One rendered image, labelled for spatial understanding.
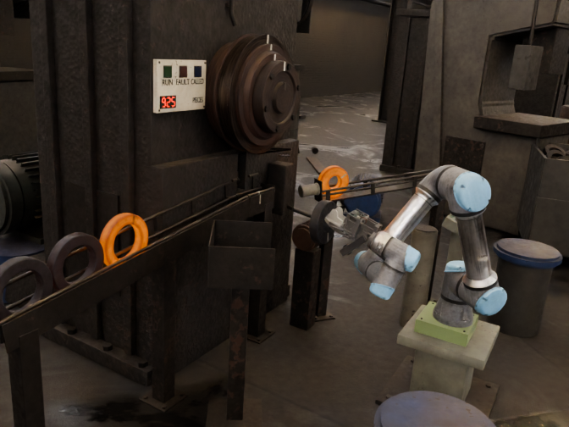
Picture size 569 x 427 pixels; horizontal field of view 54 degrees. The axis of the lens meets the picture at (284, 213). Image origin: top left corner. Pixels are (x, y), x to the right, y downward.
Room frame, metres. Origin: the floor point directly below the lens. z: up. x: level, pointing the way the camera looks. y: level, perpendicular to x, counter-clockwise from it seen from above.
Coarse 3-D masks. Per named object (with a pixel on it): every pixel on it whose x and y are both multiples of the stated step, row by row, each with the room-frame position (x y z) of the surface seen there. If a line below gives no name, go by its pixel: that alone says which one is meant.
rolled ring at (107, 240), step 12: (120, 216) 1.66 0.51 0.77; (132, 216) 1.69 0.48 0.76; (108, 228) 1.62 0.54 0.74; (120, 228) 1.64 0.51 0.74; (144, 228) 1.73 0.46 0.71; (108, 240) 1.60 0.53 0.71; (144, 240) 1.73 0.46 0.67; (108, 252) 1.60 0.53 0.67; (132, 252) 1.71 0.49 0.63; (108, 264) 1.61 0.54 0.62
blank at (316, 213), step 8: (328, 200) 1.87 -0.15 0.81; (320, 208) 1.82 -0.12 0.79; (328, 208) 1.85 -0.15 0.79; (312, 216) 1.81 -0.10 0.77; (320, 216) 1.80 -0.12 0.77; (312, 224) 1.80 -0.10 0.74; (320, 224) 1.80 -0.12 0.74; (312, 232) 1.80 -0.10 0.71; (320, 232) 1.81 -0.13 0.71; (328, 232) 1.86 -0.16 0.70; (312, 240) 1.82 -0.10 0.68; (320, 240) 1.81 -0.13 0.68; (328, 240) 1.86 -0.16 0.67
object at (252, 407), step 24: (216, 240) 1.84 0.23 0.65; (240, 240) 1.85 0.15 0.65; (264, 240) 1.85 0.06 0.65; (216, 264) 1.58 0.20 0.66; (240, 264) 1.59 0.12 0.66; (264, 264) 1.59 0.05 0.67; (240, 288) 1.59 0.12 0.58; (264, 288) 1.59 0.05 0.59; (240, 312) 1.71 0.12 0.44; (240, 336) 1.71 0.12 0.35; (240, 360) 1.71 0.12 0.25; (240, 384) 1.71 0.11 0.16; (216, 408) 1.77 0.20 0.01; (240, 408) 1.71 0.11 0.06
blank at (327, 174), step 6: (330, 168) 2.58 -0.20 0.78; (336, 168) 2.59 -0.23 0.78; (324, 174) 2.56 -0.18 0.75; (330, 174) 2.57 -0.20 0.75; (336, 174) 2.59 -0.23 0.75; (342, 174) 2.60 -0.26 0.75; (324, 180) 2.56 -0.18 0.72; (342, 180) 2.60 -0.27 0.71; (348, 180) 2.62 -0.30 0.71; (324, 186) 2.56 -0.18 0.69; (336, 186) 2.61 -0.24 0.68; (342, 186) 2.60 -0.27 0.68; (324, 192) 2.56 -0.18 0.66; (330, 192) 2.58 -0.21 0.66
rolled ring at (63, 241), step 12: (60, 240) 1.49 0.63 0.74; (72, 240) 1.50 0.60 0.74; (84, 240) 1.53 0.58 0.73; (96, 240) 1.57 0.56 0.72; (60, 252) 1.46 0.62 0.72; (96, 252) 1.57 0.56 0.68; (48, 264) 1.45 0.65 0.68; (60, 264) 1.46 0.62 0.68; (96, 264) 1.57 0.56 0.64; (60, 276) 1.46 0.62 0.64; (84, 276) 1.55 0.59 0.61; (60, 288) 1.45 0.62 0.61; (72, 288) 1.49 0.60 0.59
